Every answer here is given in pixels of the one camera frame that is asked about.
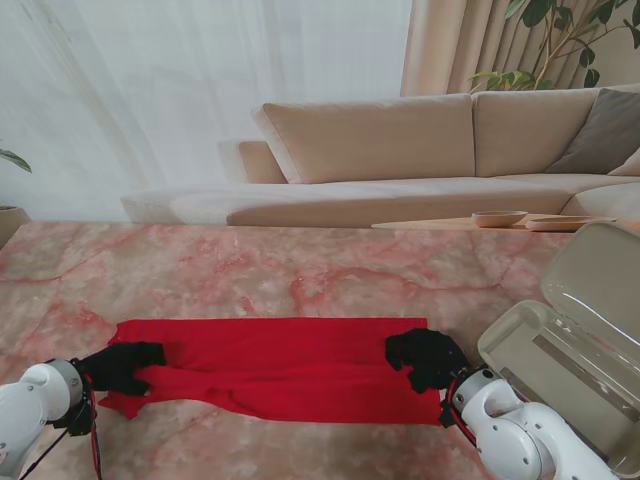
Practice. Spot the wooden bowl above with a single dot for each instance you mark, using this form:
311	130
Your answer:
497	219

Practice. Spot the green plant with long leaf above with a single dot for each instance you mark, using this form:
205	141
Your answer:
17	160

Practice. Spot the white sheer curtain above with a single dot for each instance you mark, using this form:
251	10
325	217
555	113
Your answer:
175	100

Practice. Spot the beige plant pot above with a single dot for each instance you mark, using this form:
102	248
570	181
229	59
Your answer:
12	222

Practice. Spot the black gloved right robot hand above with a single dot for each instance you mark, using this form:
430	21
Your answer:
430	360

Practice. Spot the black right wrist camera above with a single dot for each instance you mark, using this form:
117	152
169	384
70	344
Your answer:
446	415

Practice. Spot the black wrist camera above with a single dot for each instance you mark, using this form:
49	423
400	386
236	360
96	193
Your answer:
77	422
446	415

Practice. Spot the grey sofa cushion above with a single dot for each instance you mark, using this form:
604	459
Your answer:
605	130

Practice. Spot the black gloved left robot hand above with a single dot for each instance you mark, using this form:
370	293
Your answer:
120	367

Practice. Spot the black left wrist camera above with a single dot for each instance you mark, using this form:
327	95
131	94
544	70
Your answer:
77	422

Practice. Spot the red shirt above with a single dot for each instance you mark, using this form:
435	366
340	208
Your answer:
280	360

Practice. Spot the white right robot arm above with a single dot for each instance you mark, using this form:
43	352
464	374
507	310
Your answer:
515	435

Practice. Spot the beige translucent open suitcase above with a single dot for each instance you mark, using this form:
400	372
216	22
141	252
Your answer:
590	270

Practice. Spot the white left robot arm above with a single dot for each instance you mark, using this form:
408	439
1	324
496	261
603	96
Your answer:
35	400

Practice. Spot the beige corner sofa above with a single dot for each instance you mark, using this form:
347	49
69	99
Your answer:
375	140

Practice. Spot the beige pleated curtain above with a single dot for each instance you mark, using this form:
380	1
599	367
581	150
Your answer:
450	45

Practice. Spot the light wooden coffee table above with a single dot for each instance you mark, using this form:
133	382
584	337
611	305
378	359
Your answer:
425	225

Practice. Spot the beige sofa cushion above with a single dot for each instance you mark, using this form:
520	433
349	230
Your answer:
630	167

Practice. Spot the tall green leafy plant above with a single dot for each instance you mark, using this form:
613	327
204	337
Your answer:
535	10

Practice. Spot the flat wooden tray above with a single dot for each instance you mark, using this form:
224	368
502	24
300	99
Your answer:
560	223

